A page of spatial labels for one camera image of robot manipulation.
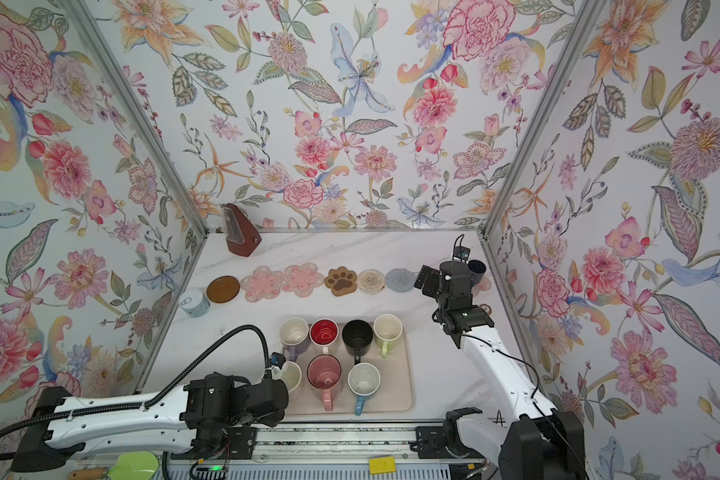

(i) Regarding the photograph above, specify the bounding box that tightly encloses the blue mug white inside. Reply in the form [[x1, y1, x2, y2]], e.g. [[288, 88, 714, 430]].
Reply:
[[347, 362, 381, 416]]

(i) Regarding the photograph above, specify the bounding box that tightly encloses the purple mug white inside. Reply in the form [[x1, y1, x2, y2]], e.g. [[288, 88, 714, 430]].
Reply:
[[279, 317, 311, 362]]

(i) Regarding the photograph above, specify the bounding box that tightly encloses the grey-blue woven round coaster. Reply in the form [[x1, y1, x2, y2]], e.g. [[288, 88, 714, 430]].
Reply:
[[385, 268, 417, 293]]

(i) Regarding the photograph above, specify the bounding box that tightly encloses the brown round cork coaster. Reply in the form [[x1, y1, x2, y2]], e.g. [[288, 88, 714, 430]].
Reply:
[[206, 275, 241, 304]]

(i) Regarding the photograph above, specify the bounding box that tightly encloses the brown paw print coaster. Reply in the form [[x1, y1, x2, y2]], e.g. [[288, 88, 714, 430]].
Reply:
[[324, 266, 358, 297]]

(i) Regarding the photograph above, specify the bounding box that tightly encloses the brown wooden metronome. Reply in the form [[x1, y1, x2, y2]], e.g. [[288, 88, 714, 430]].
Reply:
[[221, 203, 262, 257]]

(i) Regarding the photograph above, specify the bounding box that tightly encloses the red mug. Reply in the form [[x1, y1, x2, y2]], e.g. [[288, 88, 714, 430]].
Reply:
[[309, 319, 340, 355]]

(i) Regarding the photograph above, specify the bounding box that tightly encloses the beige serving tray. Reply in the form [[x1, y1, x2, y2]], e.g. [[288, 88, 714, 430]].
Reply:
[[275, 314, 414, 416]]

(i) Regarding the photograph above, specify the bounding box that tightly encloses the black mug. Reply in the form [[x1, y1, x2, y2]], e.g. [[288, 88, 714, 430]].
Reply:
[[342, 319, 374, 365]]

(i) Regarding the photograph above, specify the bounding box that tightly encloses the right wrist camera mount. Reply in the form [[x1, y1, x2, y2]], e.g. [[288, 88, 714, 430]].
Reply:
[[452, 245, 471, 263]]

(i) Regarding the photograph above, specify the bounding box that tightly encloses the black corrugated cable conduit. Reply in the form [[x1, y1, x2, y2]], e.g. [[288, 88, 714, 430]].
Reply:
[[0, 324, 271, 462]]

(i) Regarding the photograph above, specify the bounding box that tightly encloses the green spatula wooden handle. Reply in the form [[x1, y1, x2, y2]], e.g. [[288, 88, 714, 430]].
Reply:
[[67, 452, 159, 480]]

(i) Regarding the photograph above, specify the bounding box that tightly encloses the small dark navy mug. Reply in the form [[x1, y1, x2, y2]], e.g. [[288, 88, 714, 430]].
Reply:
[[467, 260, 487, 287]]

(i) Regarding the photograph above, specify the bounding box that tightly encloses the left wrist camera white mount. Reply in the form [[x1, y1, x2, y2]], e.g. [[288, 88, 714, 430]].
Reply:
[[269, 352, 287, 371]]

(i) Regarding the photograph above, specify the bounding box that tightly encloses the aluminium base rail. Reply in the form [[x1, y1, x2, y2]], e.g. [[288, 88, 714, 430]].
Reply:
[[74, 421, 517, 480]]

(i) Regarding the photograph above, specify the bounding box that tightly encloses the white multicolour zigzag coaster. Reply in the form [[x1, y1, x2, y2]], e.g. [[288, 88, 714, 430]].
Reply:
[[357, 269, 386, 295]]

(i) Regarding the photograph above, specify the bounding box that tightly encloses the small tin can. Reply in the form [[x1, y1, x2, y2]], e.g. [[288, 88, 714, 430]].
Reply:
[[178, 288, 210, 318]]

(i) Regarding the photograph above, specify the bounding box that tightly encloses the yellow sticky label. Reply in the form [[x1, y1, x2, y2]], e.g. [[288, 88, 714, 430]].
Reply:
[[368, 456, 397, 475]]

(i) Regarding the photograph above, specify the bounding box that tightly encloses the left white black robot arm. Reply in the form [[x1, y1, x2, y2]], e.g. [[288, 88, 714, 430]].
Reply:
[[10, 373, 289, 473]]

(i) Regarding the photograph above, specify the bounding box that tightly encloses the pink flower coaster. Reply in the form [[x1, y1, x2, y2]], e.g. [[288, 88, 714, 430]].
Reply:
[[281, 262, 324, 298], [240, 266, 284, 303], [472, 276, 492, 295]]

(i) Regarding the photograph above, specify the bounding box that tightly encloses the cream mug pink handle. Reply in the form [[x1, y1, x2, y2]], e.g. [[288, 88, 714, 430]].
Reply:
[[279, 361, 303, 396]]

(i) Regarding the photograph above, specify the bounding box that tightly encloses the light green mug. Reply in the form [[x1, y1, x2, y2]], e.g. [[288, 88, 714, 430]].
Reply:
[[372, 314, 404, 358]]

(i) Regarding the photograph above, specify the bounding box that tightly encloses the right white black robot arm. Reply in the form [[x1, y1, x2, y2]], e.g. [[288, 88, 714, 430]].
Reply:
[[414, 258, 588, 479]]

